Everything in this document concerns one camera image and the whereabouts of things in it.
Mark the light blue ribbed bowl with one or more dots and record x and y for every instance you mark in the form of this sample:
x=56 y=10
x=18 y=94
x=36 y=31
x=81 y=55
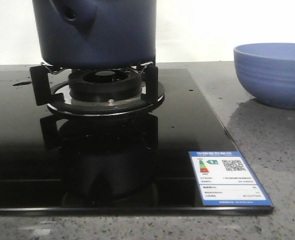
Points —
x=267 y=72

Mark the black pot support grate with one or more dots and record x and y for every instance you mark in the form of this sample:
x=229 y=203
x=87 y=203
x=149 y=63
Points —
x=58 y=100

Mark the dark blue cooking pot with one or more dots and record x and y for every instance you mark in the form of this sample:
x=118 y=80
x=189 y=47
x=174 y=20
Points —
x=96 y=34

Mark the black round gas burner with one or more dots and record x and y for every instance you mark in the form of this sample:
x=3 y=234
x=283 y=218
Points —
x=103 y=85

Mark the black glass gas stove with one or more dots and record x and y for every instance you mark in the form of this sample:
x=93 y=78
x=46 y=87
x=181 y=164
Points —
x=146 y=165

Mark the blue energy efficiency label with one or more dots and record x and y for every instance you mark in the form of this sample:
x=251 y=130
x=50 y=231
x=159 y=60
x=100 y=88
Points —
x=224 y=178

